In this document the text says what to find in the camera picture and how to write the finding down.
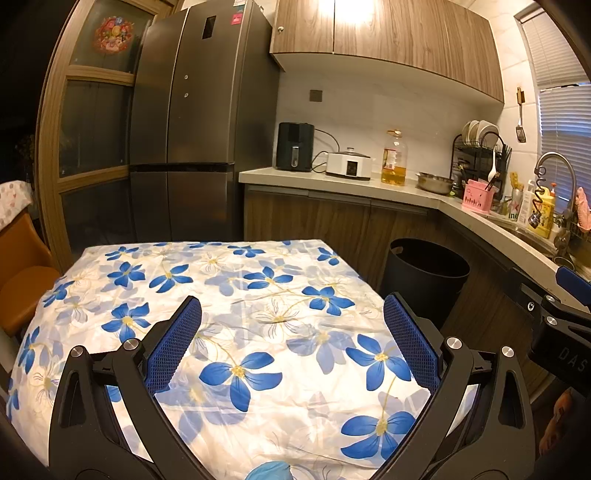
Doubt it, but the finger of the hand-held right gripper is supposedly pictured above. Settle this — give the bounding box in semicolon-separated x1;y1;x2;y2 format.
507;267;561;324
555;265;591;319

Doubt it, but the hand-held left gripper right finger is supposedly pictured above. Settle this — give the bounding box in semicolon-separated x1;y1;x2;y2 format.
383;292;536;480

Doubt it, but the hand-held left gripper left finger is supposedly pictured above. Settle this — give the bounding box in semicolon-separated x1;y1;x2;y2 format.
48;295;204;480

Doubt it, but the black trash bin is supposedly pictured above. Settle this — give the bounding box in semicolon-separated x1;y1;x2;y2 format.
379;237;471;328

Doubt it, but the person's right hand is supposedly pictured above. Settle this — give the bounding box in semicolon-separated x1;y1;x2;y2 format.
540;388;583;457

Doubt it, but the steel sink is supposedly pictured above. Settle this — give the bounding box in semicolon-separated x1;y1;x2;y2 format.
496;217;561;257

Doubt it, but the pink cloth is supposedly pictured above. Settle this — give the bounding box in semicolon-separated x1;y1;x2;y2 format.
574;187;591;232

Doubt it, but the yellow detergent bottle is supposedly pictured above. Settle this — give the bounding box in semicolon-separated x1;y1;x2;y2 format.
531;182;555;238

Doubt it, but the white dispenser bottle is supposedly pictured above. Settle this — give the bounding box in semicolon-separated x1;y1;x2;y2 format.
517;182;534;224

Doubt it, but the blue floral blanket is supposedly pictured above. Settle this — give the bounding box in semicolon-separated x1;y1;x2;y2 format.
7;239;478;480

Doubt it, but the pink utensil holder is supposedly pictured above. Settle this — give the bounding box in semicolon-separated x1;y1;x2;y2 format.
462;180;497;214

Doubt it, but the steel kitchen faucet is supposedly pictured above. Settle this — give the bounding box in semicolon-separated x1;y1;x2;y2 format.
529;152;580;259

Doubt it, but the black dish rack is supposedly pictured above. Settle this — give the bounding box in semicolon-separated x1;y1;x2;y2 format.
451;119;512;204

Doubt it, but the steel basin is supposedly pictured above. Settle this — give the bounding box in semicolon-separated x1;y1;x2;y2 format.
416;172;455;195

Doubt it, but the hanging metal spatula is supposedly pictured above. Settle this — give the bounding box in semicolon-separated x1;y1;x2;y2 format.
516;87;527;143

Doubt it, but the orange chair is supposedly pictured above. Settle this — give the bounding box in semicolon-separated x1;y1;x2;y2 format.
0;215;61;337

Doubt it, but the row of white plates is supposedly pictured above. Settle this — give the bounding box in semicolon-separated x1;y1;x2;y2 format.
462;119;497;146

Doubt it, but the window blind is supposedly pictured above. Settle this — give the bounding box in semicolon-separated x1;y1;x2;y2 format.
515;0;591;217

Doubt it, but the cooking oil bottle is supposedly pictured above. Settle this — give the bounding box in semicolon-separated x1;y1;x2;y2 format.
381;130;409;186

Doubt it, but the white electric cooker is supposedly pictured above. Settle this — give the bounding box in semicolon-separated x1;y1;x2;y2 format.
325;147;374;181

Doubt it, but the kitchen counter with wooden cabinets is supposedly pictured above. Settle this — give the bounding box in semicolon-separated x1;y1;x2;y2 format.
239;167;591;416

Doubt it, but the white dotted cloth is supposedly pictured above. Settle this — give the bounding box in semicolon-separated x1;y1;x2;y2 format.
0;181;35;229

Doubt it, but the black air fryer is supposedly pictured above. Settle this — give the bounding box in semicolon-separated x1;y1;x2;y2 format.
276;122;315;172

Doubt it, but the dark grey refrigerator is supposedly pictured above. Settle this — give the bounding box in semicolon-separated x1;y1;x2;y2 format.
129;0;280;243

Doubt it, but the wooden glass door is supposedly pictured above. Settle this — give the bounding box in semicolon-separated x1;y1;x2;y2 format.
36;0;178;259

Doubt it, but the red floral door sticker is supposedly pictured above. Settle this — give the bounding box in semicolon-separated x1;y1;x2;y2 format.
95;15;134;52

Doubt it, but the black power cable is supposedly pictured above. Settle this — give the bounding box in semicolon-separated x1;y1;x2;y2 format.
314;129;339;172

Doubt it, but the wooden wall cabinet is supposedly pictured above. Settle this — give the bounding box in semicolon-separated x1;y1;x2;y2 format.
270;0;505;103

